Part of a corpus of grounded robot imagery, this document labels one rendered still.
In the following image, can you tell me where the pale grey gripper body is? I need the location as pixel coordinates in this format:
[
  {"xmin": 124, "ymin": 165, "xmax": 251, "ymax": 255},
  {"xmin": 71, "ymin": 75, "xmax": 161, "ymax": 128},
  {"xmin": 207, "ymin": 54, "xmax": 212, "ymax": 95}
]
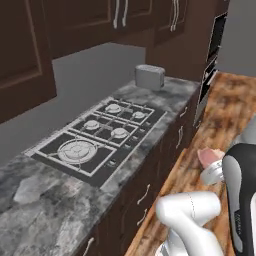
[{"xmin": 200, "ymin": 159, "xmax": 225, "ymax": 187}]

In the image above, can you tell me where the pink raw steak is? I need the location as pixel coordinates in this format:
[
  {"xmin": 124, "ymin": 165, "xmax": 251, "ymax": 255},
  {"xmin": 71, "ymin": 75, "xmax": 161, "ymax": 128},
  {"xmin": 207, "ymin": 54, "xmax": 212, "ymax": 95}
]
[{"xmin": 196, "ymin": 147, "xmax": 227, "ymax": 170}]

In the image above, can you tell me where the dark brown lower cupboard door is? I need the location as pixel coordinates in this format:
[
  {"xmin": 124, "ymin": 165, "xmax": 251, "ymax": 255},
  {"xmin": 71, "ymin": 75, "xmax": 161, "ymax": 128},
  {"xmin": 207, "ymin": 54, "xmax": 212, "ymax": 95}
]
[
  {"xmin": 161, "ymin": 114, "xmax": 197, "ymax": 174},
  {"xmin": 73, "ymin": 223, "xmax": 101, "ymax": 256}
]

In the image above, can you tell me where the dark brown drawer front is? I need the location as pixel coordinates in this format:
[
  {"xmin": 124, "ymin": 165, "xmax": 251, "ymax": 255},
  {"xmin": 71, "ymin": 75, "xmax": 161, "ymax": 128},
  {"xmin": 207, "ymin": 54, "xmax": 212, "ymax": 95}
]
[
  {"xmin": 175, "ymin": 89, "xmax": 200, "ymax": 126},
  {"xmin": 118, "ymin": 151, "xmax": 169, "ymax": 218},
  {"xmin": 109, "ymin": 186, "xmax": 163, "ymax": 256}
]

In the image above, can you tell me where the black built-in oven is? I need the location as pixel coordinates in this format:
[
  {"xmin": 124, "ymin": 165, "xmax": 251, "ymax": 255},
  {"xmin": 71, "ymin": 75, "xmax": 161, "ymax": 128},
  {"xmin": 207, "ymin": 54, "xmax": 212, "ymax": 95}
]
[{"xmin": 194, "ymin": 11, "xmax": 230, "ymax": 126}]

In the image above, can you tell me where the silver toaster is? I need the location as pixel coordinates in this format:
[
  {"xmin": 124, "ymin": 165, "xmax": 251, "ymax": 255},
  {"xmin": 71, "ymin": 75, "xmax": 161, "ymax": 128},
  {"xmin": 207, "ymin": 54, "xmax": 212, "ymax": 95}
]
[{"xmin": 134, "ymin": 64, "xmax": 166, "ymax": 91}]

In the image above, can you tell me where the black gas hob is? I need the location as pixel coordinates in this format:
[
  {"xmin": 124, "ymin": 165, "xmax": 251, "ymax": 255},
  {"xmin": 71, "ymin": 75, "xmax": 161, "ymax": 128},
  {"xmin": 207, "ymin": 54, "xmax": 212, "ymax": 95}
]
[{"xmin": 24, "ymin": 96, "xmax": 168, "ymax": 189}]

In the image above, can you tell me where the large dark brown cupboard door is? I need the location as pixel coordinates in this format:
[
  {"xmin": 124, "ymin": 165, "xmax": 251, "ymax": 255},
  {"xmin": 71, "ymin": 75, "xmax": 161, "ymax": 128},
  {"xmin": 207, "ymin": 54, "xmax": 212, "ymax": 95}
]
[{"xmin": 0, "ymin": 0, "xmax": 58, "ymax": 125}]

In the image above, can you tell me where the silver lower door handle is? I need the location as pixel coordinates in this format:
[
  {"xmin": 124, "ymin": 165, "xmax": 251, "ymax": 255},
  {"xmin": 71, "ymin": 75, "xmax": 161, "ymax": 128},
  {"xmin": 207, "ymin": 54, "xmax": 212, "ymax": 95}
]
[
  {"xmin": 82, "ymin": 236, "xmax": 95, "ymax": 256},
  {"xmin": 175, "ymin": 125, "xmax": 185, "ymax": 150}
]

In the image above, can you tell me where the silver cupboard door handle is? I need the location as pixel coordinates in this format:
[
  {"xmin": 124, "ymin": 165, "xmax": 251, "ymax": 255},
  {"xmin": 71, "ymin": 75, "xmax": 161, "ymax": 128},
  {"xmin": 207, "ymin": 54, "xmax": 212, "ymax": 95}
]
[
  {"xmin": 121, "ymin": 0, "xmax": 129, "ymax": 28},
  {"xmin": 112, "ymin": 0, "xmax": 121, "ymax": 30},
  {"xmin": 170, "ymin": 0, "xmax": 180, "ymax": 33}
]

